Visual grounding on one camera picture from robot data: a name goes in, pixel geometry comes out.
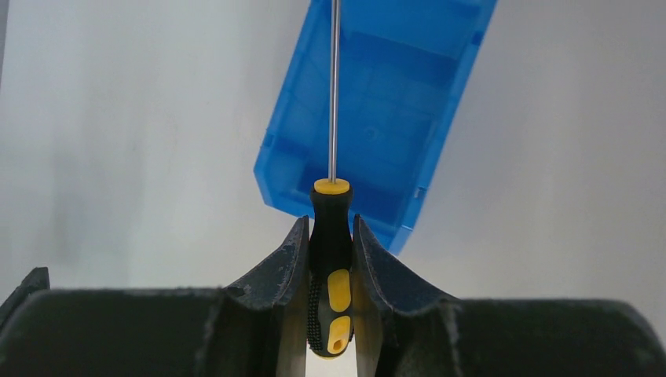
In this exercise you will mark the blue plastic storage bin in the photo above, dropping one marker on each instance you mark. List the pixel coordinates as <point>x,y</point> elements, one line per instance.
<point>403,68</point>

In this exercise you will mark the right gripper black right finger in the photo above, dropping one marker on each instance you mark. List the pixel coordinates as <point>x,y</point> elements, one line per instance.
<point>404,325</point>

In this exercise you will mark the black yellow handled screwdriver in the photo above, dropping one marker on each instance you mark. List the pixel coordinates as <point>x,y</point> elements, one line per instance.
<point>330,326</point>

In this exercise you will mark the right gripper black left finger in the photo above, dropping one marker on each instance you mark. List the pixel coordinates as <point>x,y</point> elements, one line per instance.
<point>257,324</point>

